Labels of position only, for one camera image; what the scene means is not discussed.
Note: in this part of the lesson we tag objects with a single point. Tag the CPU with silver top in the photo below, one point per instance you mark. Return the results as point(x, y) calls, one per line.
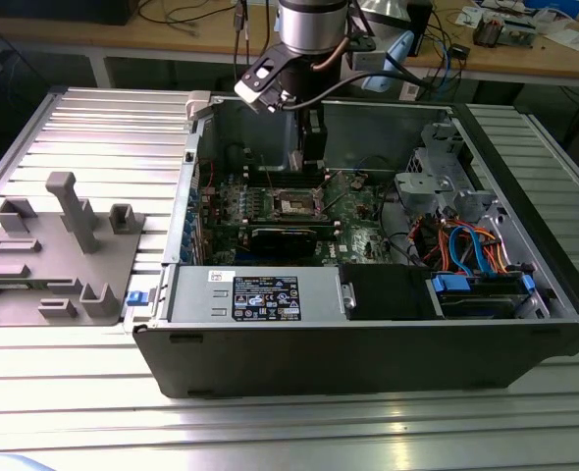
point(296, 161)

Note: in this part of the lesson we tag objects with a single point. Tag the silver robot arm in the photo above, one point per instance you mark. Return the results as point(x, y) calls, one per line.
point(309, 29)

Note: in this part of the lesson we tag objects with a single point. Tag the CPU socket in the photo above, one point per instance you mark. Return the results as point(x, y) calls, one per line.
point(294, 203)

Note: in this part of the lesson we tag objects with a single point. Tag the green motherboard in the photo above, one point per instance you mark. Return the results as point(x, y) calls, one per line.
point(363, 235)

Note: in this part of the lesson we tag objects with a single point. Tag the black graphics card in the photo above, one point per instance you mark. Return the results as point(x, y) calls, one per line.
point(282, 243)

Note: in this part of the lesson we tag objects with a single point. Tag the white tag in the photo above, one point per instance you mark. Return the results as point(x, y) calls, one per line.
point(411, 89)

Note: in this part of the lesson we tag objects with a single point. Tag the metal drive cage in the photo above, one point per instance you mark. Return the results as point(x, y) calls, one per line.
point(419, 184)

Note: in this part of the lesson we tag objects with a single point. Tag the pale grey case latch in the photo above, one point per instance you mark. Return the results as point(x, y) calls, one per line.
point(196, 105)

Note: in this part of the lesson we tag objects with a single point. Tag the tall black box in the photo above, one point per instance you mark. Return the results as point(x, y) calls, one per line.
point(423, 29)

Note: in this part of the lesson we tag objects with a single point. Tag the wooden desk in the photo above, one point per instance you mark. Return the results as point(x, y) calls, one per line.
point(181, 39)

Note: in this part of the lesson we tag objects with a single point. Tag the small black device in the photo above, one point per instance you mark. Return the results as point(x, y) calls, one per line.
point(461, 51)

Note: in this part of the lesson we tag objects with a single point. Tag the grey power supply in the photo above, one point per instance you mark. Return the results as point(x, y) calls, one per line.
point(191, 294)

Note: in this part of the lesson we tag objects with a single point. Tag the hard disk in blue carrier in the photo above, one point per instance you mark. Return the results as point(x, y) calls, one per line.
point(449, 285)

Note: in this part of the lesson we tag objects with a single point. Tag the copper heat sink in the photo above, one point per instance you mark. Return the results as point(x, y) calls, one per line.
point(488, 32)

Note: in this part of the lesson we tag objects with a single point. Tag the black PC case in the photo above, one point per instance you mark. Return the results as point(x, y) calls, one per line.
point(319, 358)

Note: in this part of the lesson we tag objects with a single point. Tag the clear plastic box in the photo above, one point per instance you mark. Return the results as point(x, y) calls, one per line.
point(517, 34)

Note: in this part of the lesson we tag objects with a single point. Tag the blue case latch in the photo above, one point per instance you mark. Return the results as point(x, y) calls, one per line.
point(135, 299)

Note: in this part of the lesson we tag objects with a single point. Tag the blue box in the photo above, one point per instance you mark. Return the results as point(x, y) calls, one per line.
point(554, 5)

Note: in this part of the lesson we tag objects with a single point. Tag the white papers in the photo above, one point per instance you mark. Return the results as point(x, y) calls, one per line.
point(571, 39)

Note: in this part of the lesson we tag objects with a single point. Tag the grey parts rack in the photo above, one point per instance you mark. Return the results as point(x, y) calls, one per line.
point(73, 294)

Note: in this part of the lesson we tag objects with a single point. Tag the wide black box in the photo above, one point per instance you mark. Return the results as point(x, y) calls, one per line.
point(49, 12)

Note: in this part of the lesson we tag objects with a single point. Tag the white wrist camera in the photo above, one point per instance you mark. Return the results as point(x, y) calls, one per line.
point(252, 86)

